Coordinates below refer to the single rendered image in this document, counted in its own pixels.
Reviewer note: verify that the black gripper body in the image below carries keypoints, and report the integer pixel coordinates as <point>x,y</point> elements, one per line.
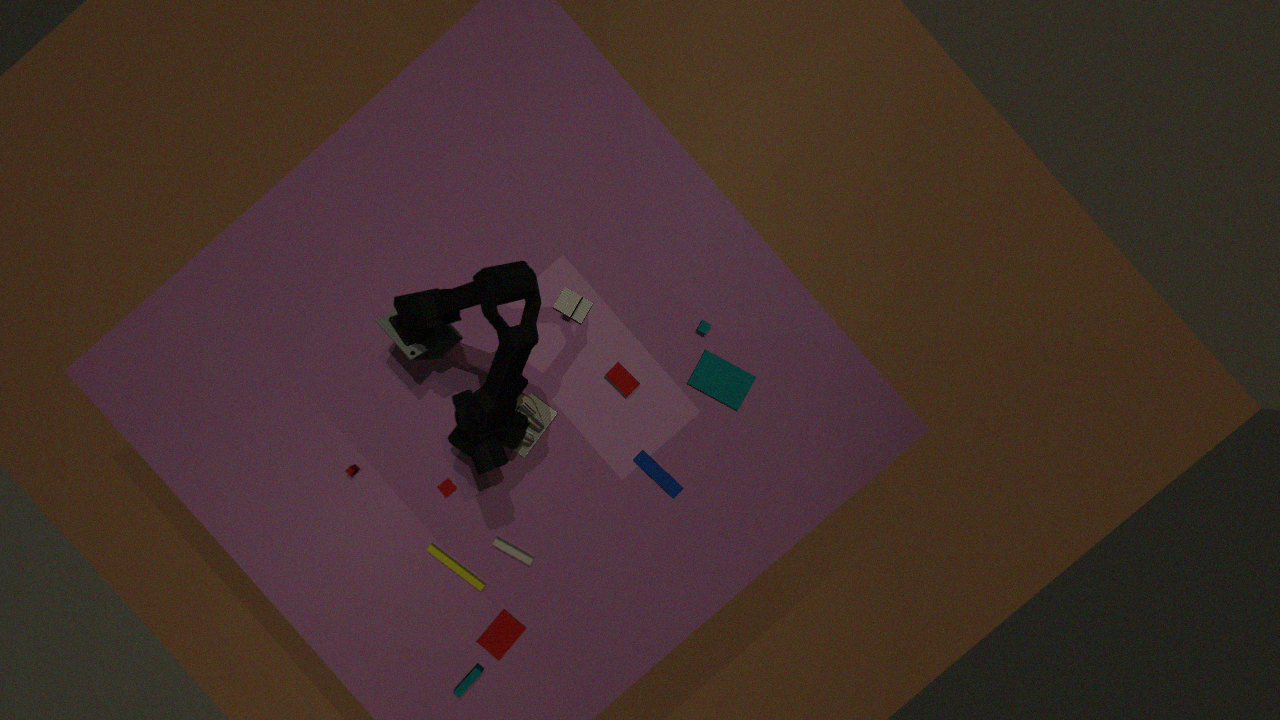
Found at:
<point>459,438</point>

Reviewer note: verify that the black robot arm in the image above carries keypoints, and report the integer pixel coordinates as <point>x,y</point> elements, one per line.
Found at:
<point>487,415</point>

